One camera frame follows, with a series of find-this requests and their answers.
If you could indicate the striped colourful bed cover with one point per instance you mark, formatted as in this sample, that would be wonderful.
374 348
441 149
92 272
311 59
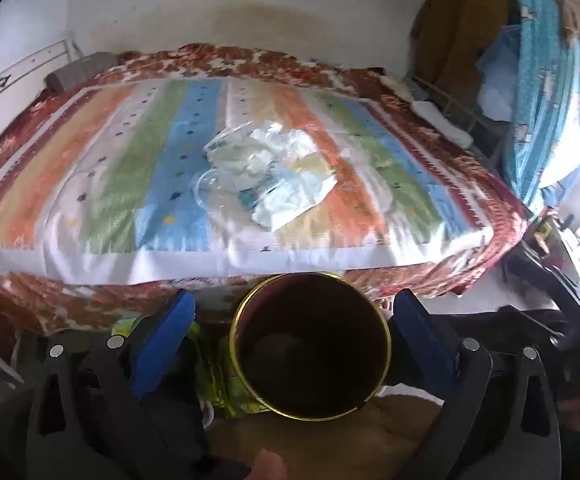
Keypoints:
69 305

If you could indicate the brown hanging cloth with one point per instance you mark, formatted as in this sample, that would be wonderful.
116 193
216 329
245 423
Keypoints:
455 25

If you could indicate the round tin can gold rim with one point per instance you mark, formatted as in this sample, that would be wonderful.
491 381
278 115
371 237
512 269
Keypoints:
310 350

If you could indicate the blue face mask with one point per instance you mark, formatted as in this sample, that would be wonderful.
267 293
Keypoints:
295 201

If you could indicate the grey folded cloth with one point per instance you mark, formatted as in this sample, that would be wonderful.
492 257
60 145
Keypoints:
74 74

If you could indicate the metal bed rail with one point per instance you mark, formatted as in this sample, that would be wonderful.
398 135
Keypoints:
462 110

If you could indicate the white medicine box green edge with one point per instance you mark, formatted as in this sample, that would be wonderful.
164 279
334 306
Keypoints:
252 198

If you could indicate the clear plastic bag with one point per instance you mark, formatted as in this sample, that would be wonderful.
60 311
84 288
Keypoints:
265 142

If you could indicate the pale blue cloth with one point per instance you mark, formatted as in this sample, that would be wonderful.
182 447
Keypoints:
500 75

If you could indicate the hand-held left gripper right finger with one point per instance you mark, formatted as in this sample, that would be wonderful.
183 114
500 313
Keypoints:
420 345

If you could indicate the striped colourful blanket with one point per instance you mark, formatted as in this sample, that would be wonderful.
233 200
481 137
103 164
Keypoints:
119 160

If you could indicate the white cloth on rail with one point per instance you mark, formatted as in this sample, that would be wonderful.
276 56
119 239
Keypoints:
440 117

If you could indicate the blue printed cloth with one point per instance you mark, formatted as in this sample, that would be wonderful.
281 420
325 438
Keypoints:
555 85

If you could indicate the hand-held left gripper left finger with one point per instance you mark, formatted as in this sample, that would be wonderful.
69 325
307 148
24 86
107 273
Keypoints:
164 345

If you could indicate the pale yellow plastic packet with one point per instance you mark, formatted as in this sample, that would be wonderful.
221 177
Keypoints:
310 164

